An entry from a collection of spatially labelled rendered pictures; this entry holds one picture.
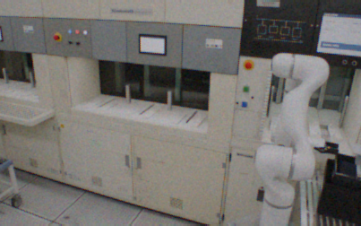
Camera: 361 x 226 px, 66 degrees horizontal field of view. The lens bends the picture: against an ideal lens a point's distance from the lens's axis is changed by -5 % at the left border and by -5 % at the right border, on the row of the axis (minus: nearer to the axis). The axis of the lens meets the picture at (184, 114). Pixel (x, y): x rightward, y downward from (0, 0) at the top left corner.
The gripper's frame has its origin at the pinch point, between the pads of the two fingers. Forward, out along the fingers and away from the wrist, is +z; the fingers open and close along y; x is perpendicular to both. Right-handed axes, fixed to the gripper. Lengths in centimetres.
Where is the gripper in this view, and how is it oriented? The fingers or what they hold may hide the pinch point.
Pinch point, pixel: (334, 148)
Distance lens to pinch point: 156.4
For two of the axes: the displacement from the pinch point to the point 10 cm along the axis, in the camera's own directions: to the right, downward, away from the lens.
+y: -4.7, 2.9, -8.3
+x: 0.5, -9.3, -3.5
